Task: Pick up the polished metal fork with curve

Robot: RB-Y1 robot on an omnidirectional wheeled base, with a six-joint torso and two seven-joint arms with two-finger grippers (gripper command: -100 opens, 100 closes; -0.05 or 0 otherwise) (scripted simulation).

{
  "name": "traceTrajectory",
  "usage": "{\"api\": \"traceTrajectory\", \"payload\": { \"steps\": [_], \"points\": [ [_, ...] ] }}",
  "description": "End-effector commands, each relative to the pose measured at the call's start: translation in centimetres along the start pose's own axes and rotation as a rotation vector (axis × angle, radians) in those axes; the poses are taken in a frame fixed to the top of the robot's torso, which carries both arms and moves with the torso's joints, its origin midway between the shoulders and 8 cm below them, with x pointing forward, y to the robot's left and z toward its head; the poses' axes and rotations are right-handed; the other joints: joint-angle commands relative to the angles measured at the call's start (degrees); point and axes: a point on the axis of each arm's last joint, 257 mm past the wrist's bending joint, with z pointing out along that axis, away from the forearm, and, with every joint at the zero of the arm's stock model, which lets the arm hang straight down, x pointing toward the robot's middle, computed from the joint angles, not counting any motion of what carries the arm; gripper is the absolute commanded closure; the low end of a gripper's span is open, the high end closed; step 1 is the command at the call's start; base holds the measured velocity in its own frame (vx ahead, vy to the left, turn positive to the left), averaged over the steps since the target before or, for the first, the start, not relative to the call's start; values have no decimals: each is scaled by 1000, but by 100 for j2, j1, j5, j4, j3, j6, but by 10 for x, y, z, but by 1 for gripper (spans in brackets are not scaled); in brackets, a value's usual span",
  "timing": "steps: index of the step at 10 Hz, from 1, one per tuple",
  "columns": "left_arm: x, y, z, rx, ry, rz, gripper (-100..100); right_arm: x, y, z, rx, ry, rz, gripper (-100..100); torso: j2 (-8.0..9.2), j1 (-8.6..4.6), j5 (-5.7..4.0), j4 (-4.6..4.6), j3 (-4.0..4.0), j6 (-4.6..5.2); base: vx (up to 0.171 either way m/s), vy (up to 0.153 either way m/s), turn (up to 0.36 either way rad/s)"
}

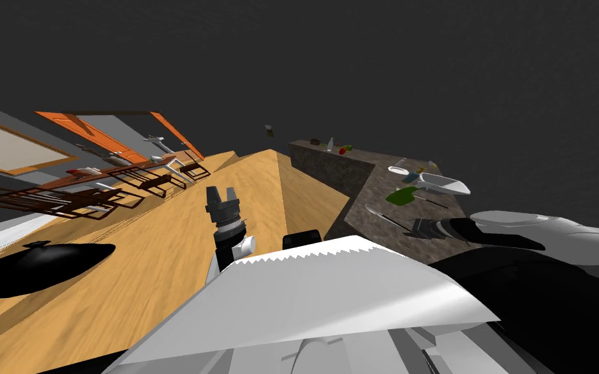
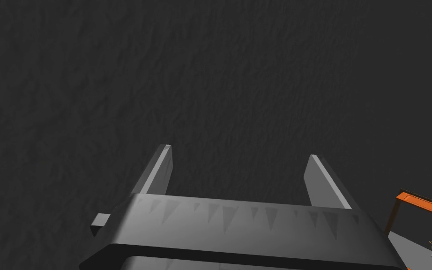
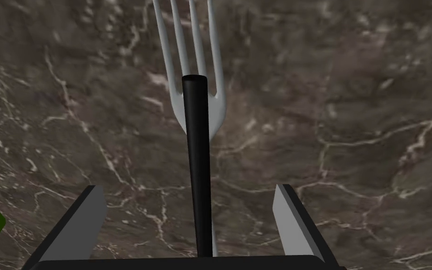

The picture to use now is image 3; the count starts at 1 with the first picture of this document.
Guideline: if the black-handled silver fork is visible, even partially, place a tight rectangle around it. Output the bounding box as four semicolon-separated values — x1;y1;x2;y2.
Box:
152;0;227;259

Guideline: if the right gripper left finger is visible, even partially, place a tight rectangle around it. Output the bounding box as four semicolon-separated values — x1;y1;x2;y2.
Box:
22;185;108;269

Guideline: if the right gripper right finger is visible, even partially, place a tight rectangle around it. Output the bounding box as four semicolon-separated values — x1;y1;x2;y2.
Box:
272;183;340;263

